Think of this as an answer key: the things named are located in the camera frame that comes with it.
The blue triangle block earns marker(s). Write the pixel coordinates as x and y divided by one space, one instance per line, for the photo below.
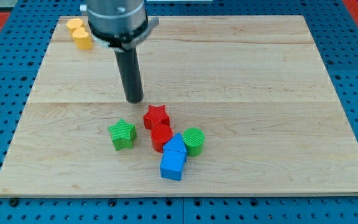
175 144

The yellow hexagon block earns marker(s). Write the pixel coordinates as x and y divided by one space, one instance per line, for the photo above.
76 28

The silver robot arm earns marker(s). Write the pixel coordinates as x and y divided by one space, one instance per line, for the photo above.
121 25

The yellow heart block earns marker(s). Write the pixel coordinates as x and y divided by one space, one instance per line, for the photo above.
82 39

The green star block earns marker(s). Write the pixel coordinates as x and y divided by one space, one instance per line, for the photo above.
122 135

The red star block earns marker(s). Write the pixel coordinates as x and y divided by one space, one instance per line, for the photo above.
156 115

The blue cube block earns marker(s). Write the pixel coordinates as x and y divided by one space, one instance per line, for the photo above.
172 165

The light wooden board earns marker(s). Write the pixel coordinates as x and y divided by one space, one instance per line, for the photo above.
255 85

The red cylinder block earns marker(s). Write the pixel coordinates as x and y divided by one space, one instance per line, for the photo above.
160 135

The green cylinder block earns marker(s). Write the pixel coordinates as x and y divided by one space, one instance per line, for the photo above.
194 141

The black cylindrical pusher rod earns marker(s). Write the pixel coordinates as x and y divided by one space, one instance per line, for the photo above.
127 62

